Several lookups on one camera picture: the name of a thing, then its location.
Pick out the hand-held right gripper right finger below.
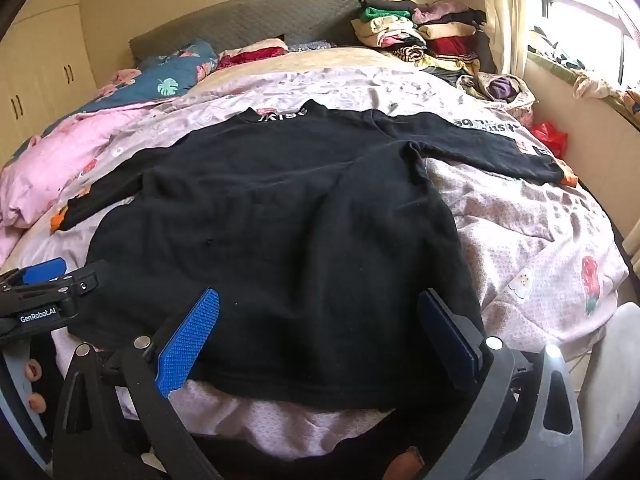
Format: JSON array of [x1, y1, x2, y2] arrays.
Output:
[[416, 287, 586, 480]]

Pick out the lilac printed duvet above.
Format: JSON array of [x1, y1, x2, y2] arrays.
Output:
[[0, 55, 632, 443]]

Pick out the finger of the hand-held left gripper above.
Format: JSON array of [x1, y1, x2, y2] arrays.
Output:
[[50, 259, 115, 313], [0, 257, 69, 292]]

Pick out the cream wardrobe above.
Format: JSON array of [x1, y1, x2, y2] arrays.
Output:
[[0, 0, 98, 166]]

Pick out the blue floral quilt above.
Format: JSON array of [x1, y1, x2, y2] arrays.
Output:
[[42, 37, 221, 136]]

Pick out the grey quilted headboard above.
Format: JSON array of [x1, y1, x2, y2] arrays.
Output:
[[129, 0, 371, 61]]

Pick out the beige blanket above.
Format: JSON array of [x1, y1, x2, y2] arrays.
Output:
[[187, 46, 436, 96]]

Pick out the pink quilt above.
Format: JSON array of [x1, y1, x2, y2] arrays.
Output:
[[0, 102, 151, 261]]

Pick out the person's right hand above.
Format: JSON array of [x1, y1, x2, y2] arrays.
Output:
[[395, 450, 427, 480]]

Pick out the cream curtain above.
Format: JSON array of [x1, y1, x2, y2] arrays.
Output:
[[480, 0, 533, 78]]

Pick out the black sweater with orange cuffs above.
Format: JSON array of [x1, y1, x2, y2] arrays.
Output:
[[50, 105, 581, 411]]

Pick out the pile of folded clothes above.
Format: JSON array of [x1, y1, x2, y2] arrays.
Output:
[[350, 0, 501, 86]]

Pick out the floral cloth bag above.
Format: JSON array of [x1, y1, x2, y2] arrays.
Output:
[[457, 72, 536, 123]]

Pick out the dark red cloth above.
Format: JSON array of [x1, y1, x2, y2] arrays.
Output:
[[216, 46, 290, 71]]

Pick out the red plastic bag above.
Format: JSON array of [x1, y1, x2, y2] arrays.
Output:
[[530, 120, 568, 158]]

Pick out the person's left hand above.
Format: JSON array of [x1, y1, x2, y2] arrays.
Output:
[[24, 359, 47, 412]]

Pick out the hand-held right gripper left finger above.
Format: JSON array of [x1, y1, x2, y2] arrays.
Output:
[[51, 287, 223, 480]]

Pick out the window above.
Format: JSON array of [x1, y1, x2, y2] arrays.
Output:
[[527, 0, 640, 91]]

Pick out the clothes on windowsill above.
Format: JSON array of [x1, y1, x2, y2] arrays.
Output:
[[527, 27, 640, 126]]

